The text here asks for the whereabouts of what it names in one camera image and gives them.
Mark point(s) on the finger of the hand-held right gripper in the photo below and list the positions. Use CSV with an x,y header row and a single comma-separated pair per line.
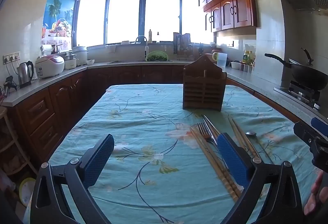
x,y
319,124

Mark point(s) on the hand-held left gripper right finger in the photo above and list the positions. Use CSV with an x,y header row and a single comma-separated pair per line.
x,y
232,160

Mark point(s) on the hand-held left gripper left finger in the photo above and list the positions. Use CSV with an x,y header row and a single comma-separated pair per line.
x,y
101,157

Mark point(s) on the wooden chopstick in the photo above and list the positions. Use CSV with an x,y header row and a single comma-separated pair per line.
x,y
244,137
240,137
221,175
225,178

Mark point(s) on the metal spoon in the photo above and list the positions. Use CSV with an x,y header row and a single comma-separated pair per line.
x,y
251,134

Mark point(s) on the metal fork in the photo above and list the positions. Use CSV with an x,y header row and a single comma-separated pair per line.
x,y
205,133

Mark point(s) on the metal knife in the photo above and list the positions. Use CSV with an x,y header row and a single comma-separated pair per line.
x,y
210,126

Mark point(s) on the wooden utensil holder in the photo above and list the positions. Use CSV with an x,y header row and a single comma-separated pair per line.
x,y
203,85

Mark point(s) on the dish rack with utensils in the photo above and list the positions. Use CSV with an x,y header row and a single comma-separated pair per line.
x,y
182,43

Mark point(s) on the person's right hand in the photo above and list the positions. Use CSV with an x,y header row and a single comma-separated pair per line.
x,y
316,195

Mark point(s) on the black wok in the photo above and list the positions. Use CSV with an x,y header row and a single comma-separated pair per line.
x,y
305,73

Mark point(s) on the teal floral tablecloth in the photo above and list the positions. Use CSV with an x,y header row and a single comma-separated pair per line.
x,y
143,121

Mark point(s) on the wooden base cabinets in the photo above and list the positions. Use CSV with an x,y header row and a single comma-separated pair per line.
x,y
64,101

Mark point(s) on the grey speckled countertop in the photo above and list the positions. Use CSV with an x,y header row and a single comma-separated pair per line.
x,y
258,85

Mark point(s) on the yellow rimmed plate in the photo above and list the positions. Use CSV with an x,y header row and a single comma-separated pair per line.
x,y
27,192

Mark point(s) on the wooden corner shelf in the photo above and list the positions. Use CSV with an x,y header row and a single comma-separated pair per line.
x,y
12,142

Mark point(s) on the white lidded container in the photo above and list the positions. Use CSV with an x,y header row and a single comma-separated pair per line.
x,y
235,65

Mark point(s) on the yellow oil bottle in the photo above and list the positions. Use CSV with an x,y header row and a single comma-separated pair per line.
x,y
252,56

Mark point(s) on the small white bowl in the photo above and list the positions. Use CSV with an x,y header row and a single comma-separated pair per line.
x,y
90,62

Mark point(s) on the green label oil bottle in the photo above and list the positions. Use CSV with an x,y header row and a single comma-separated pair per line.
x,y
246,56

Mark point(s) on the small white steamer pot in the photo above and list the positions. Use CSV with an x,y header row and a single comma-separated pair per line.
x,y
70,62

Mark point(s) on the white pink rice cooker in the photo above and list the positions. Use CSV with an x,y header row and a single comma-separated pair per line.
x,y
50,66

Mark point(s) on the large white cooker pot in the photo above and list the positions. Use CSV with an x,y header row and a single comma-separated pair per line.
x,y
80,55

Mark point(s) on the white dish cloth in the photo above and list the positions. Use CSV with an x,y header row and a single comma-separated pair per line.
x,y
112,49

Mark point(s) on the steel electric kettle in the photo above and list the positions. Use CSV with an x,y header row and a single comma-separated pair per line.
x,y
25,74

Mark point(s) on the green colander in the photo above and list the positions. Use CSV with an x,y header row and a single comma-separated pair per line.
x,y
156,56

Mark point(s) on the white bowl on sill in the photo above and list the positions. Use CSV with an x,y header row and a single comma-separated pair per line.
x,y
213,44

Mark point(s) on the sink faucet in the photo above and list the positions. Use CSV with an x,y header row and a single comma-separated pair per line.
x,y
146,47

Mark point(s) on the paper towel roll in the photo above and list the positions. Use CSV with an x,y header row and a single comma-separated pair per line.
x,y
46,50

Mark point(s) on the kitchen window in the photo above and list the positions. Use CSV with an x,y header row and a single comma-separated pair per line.
x,y
123,16

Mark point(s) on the wall power outlets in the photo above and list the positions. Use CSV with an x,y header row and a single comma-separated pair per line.
x,y
11,57

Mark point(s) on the beach fruit wall poster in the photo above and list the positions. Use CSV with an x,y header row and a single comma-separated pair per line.
x,y
59,16

